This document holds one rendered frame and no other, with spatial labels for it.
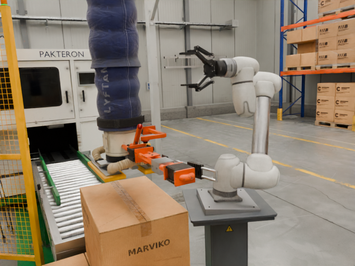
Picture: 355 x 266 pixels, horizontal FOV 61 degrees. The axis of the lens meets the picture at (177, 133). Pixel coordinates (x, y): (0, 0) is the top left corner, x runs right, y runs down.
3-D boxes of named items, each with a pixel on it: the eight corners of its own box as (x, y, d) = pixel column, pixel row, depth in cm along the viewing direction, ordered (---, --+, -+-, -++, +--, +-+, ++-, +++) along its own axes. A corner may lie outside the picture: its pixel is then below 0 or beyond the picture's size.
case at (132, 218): (85, 250, 182) (79, 187, 175) (149, 234, 199) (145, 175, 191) (108, 320, 128) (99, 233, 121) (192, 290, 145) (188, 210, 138)
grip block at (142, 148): (127, 159, 132) (125, 145, 131) (147, 155, 137) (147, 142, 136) (133, 163, 125) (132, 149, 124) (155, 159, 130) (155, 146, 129)
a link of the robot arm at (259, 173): (241, 188, 197) (276, 192, 193) (242, 187, 181) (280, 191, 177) (249, 76, 212) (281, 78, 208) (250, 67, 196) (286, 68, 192)
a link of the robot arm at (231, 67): (236, 77, 143) (226, 77, 140) (224, 77, 151) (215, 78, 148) (236, 57, 141) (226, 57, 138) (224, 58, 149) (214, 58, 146)
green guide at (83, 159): (77, 157, 408) (76, 150, 407) (85, 155, 413) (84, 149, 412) (112, 193, 270) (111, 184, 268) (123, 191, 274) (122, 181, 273)
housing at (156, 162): (150, 170, 114) (150, 159, 113) (167, 167, 117) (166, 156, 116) (158, 176, 108) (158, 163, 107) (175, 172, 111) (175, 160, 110)
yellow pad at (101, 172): (87, 165, 162) (86, 156, 162) (105, 162, 167) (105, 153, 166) (104, 183, 133) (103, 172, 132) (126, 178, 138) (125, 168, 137)
